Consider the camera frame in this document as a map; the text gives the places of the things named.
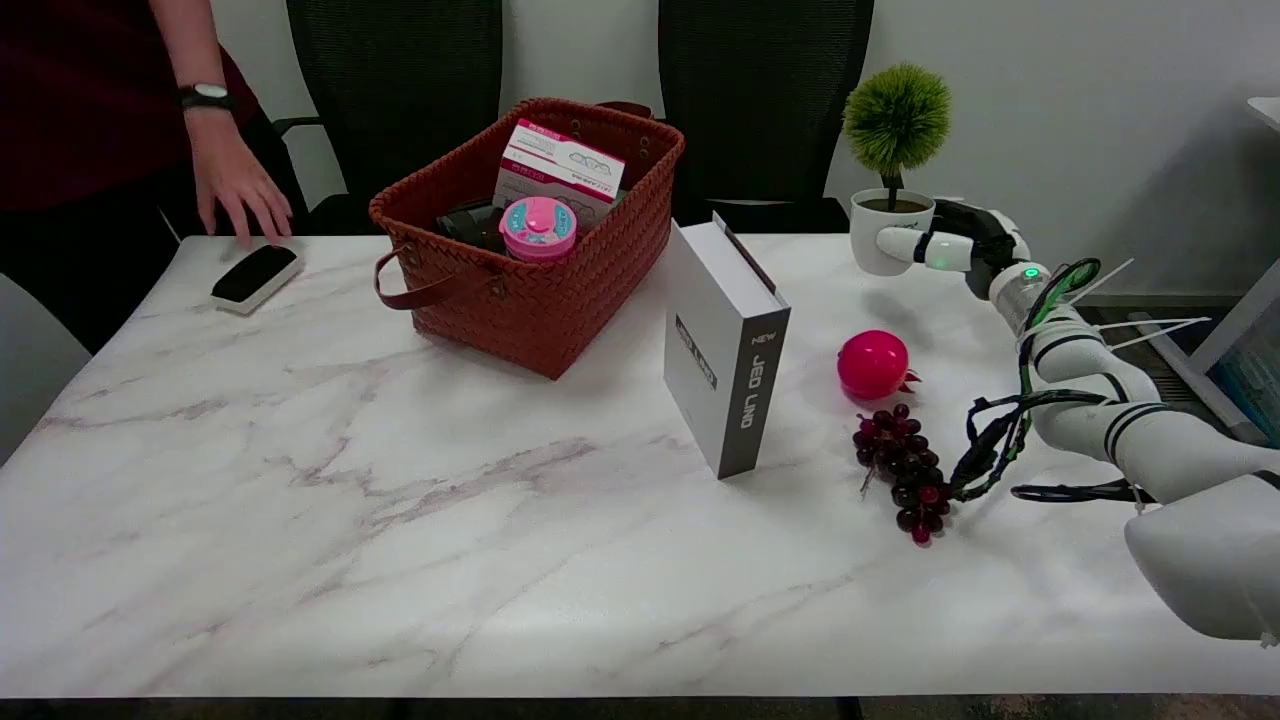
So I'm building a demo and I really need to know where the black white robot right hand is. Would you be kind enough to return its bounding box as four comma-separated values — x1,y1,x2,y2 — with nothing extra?
877,200,1032,299

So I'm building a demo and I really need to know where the person's bare hand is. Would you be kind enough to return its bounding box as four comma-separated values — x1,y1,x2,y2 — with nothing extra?
186,106,294,247

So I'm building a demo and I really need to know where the black white board eraser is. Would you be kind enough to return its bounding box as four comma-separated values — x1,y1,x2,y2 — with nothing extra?
210,243,305,316

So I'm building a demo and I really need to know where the green potted plant white pot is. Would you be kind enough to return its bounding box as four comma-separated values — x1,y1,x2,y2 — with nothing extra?
842,63,953,277

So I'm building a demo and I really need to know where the person's bare forearm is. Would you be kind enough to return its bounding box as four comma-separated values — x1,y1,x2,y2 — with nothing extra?
150,0,223,93

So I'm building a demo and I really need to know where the brown woven storage basket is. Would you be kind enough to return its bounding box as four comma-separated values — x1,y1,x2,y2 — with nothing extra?
368,97,687,382

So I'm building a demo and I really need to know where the person's dark red clothed body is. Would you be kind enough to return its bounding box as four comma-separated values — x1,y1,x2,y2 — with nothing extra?
0,0,311,353

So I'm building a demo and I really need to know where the pink toy pomegranate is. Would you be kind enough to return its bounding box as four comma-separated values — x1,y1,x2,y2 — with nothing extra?
837,330,921,403

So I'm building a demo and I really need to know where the black mesh office chair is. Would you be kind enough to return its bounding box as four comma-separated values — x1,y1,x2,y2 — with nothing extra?
270,0,504,236
657,0,876,234

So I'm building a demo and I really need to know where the dark red grape bunch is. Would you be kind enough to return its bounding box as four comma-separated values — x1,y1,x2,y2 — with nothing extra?
852,403,958,547

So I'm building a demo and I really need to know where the white grey upright box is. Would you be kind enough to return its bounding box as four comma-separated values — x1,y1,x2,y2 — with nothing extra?
663,211,792,480

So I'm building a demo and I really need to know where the grey framed screen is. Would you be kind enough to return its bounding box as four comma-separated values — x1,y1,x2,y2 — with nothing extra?
1190,258,1280,448

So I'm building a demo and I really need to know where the pink round lidded container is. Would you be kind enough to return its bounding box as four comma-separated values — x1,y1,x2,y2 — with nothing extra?
499,196,578,264

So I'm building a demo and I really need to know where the pink white cardboard box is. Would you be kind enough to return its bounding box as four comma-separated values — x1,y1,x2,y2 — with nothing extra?
493,118,627,226

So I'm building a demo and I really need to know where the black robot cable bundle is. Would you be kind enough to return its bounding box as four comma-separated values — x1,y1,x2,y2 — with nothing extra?
948,258,1156,504

